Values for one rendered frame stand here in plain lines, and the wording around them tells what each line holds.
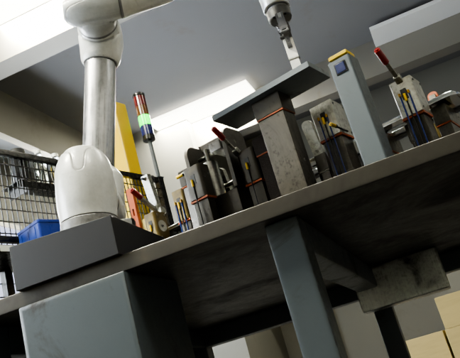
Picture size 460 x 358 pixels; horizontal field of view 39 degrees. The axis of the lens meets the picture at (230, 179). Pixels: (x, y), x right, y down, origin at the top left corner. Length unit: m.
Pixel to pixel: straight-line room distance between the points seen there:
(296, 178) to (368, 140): 0.24
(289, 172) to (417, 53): 5.31
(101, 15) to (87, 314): 0.95
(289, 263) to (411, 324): 6.49
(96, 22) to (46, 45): 2.97
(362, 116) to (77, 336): 0.95
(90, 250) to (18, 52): 3.65
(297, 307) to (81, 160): 0.71
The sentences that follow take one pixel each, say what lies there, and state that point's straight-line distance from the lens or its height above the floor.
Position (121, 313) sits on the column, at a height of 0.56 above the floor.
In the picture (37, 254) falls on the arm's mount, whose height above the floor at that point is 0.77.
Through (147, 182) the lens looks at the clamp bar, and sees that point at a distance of 2.53.
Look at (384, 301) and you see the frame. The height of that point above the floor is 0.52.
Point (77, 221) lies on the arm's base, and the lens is 1.71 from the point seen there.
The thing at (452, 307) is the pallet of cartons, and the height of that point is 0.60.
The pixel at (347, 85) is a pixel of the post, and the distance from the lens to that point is 1.89.
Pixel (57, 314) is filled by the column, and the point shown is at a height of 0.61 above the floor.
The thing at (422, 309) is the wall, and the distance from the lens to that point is 7.89.
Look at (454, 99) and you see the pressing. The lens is 2.16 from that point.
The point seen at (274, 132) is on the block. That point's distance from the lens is 1.97.
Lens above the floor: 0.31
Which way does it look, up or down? 19 degrees up
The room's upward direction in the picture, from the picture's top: 16 degrees counter-clockwise
